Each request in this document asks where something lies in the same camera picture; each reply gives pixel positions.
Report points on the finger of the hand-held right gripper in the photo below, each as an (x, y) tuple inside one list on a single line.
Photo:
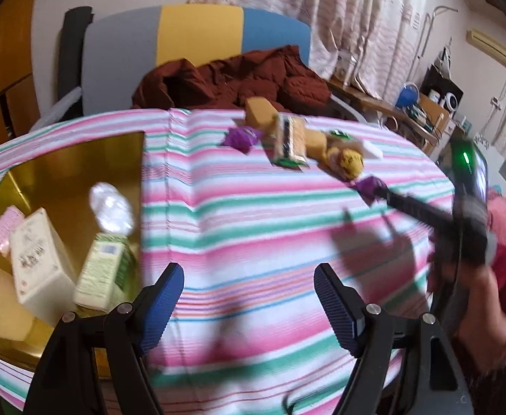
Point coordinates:
[(413, 205)]

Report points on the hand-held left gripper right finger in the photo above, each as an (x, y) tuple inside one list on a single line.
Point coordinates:
[(335, 307)]

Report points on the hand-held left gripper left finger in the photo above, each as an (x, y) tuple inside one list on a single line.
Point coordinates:
[(160, 307)]

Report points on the purple snack packet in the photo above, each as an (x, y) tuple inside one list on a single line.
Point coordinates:
[(238, 138), (367, 186)]

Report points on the white sponge block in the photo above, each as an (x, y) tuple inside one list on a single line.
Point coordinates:
[(372, 150)]

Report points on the green and cream box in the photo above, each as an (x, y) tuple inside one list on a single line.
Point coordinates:
[(99, 272)]

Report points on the yellow round cake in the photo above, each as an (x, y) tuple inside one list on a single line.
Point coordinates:
[(348, 162)]

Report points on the clear plastic packet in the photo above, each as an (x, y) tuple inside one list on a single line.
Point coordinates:
[(110, 207)]

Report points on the tan sponge block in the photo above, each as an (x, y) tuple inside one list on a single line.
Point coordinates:
[(2, 307), (315, 142), (259, 112)]

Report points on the cream carton box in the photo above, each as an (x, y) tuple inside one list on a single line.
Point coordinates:
[(41, 263)]

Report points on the biscuit packet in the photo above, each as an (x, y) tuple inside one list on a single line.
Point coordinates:
[(294, 138)]

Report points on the gold tin box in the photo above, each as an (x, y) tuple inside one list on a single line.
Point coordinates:
[(63, 168)]

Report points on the pink packet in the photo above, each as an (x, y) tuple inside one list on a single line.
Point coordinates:
[(4, 229)]

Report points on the person's right forearm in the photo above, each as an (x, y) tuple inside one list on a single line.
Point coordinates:
[(503, 380)]

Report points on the person's right hand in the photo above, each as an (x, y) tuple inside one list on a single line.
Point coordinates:
[(482, 311)]

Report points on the cardboard box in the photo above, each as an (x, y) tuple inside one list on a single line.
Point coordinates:
[(430, 110)]

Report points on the small green packet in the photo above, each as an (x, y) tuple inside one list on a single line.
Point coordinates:
[(338, 134)]

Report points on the striped tablecloth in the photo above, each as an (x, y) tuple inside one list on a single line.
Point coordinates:
[(257, 233)]

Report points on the wooden shelf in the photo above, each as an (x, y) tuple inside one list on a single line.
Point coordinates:
[(378, 103)]

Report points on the blue round container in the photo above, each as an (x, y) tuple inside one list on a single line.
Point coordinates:
[(405, 95)]

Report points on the air conditioner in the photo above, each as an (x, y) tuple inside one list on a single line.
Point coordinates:
[(490, 45)]

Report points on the dark red jacket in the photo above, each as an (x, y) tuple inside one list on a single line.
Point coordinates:
[(235, 78)]

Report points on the grey padded armrest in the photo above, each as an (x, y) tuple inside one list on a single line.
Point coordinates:
[(58, 108)]

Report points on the patterned curtain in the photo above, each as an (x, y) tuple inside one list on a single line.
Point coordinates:
[(300, 8)]

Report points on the grey yellow blue chair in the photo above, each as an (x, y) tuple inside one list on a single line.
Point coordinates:
[(119, 52)]

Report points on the black rolled mat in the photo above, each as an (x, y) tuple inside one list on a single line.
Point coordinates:
[(71, 43)]

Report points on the wooden cabinet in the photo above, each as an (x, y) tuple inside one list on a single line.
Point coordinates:
[(11, 52)]

